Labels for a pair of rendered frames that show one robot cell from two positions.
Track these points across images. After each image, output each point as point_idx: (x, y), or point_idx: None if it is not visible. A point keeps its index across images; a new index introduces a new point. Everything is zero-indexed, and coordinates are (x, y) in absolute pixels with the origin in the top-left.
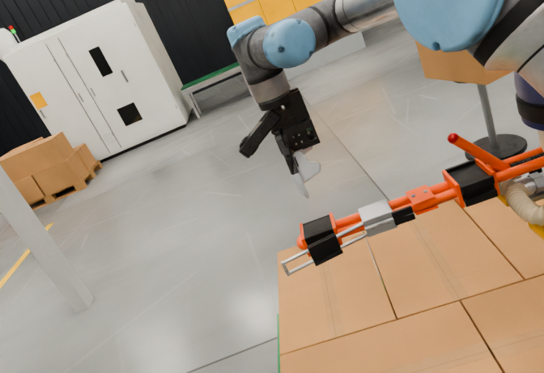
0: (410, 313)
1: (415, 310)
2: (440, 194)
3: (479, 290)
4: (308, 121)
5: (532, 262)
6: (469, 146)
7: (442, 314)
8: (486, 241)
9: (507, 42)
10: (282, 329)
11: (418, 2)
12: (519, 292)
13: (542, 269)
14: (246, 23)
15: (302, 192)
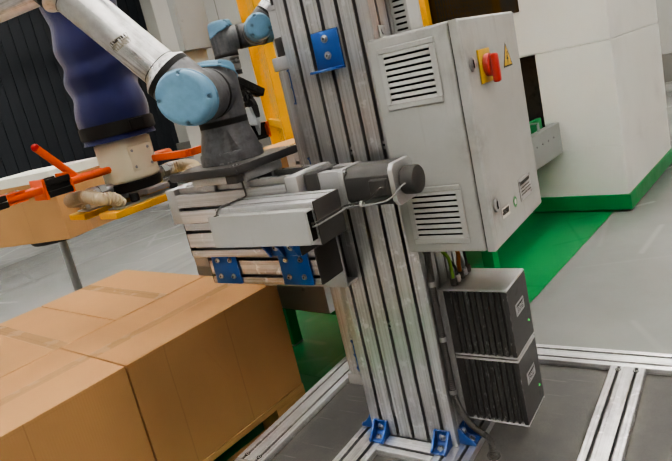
0: (9, 372)
1: (15, 368)
2: (29, 190)
3: (77, 337)
4: None
5: (120, 311)
6: (48, 154)
7: (43, 359)
8: (80, 316)
9: None
10: None
11: None
12: (111, 326)
13: (128, 311)
14: None
15: None
